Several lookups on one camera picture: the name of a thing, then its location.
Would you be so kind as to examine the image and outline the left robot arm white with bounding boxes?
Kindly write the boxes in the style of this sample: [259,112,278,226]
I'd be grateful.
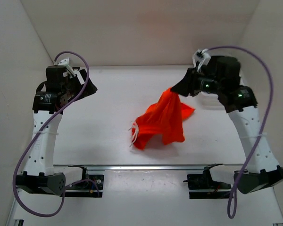
[13,65,97,195]

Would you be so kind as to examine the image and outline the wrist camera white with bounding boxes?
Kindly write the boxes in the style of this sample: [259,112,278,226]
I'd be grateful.
[54,57,80,74]
[192,48,211,72]

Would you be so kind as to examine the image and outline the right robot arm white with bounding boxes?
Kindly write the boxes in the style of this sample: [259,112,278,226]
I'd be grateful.
[171,53,283,194]

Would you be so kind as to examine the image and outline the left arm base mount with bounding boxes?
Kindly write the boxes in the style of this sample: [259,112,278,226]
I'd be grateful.
[65,165,105,198]

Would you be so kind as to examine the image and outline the orange shorts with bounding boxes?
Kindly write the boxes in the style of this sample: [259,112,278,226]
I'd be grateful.
[130,88,195,150]

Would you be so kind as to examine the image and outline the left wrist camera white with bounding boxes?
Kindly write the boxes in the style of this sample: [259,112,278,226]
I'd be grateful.
[54,57,80,74]

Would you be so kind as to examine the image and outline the white plastic basket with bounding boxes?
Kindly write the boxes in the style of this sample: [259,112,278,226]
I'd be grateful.
[199,92,224,110]

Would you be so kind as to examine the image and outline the aluminium rail front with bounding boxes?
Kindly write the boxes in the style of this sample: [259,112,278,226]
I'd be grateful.
[54,164,250,171]

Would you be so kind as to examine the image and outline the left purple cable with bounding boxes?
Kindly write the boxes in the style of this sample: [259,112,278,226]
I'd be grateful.
[13,51,100,218]

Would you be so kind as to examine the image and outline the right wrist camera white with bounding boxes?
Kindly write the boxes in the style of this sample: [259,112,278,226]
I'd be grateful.
[192,48,211,72]

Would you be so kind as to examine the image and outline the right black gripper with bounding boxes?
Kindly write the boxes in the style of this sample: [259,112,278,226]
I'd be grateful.
[170,66,225,97]

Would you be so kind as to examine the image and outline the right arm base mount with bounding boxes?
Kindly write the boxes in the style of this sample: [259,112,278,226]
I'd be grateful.
[183,164,232,199]

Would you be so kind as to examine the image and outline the aluminium frame left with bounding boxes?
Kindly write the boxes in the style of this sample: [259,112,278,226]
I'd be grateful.
[5,198,24,226]

